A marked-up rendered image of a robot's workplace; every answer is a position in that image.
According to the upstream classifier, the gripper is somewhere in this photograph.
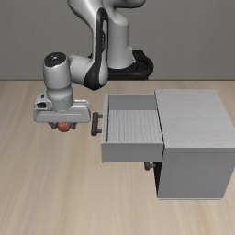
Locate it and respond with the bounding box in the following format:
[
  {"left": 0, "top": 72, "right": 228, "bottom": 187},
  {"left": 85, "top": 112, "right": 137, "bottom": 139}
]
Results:
[{"left": 32, "top": 92, "right": 92, "bottom": 130}]

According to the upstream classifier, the red-orange peach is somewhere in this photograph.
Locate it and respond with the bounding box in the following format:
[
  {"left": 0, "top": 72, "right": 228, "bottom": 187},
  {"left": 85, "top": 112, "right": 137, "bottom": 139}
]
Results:
[{"left": 56, "top": 122, "right": 72, "bottom": 133}]

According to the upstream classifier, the grey cabinet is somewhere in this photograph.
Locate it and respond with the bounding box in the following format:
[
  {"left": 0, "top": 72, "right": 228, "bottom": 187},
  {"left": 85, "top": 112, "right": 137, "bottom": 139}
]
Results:
[{"left": 144, "top": 88, "right": 235, "bottom": 201}]

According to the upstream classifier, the open grey drawer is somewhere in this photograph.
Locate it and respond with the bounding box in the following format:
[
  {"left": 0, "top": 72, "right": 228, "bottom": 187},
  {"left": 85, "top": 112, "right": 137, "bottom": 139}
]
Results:
[{"left": 90, "top": 93, "right": 166, "bottom": 163}]

